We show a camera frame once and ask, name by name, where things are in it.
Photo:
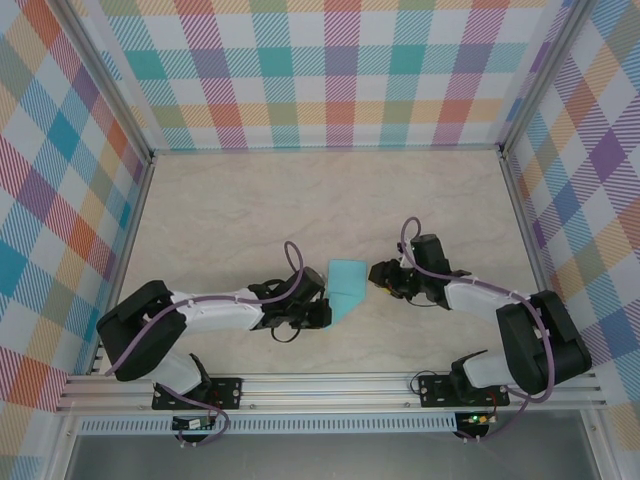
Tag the teal cloth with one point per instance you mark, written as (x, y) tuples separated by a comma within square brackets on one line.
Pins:
[(347, 280)]

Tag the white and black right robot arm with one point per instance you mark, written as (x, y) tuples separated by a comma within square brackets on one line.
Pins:
[(540, 340)]

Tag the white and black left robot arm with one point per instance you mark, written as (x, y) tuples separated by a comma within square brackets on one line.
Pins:
[(215, 312)]

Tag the grey metal sheet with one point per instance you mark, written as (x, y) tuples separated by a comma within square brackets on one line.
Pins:
[(325, 457)]

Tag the small right circuit board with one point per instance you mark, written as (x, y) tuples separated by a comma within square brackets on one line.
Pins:
[(477, 419)]

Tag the small circuit board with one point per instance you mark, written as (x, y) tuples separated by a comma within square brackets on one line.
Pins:
[(192, 424), (477, 419)]

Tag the small left circuit board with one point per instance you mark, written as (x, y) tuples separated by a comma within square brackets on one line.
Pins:
[(192, 424)]

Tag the wide aluminium mounting rail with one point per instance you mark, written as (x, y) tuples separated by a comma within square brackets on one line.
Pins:
[(325, 392)]

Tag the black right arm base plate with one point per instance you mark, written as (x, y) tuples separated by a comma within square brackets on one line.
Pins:
[(430, 392)]

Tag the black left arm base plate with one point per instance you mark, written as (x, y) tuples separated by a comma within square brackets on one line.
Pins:
[(230, 392)]

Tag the aluminium right side rail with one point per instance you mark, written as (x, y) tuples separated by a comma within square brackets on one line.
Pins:
[(534, 260)]

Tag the aluminium rear frame rail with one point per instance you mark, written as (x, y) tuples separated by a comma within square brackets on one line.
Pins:
[(325, 148)]

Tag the aluminium left side rail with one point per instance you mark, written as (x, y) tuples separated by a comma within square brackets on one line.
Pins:
[(125, 260)]

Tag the aluminium right frame post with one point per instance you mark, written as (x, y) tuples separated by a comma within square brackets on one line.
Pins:
[(542, 75)]

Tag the aluminium frame post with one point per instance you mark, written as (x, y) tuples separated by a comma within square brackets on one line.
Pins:
[(542, 75), (107, 80)]

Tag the aluminium left frame post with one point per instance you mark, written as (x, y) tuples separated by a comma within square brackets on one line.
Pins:
[(107, 80)]

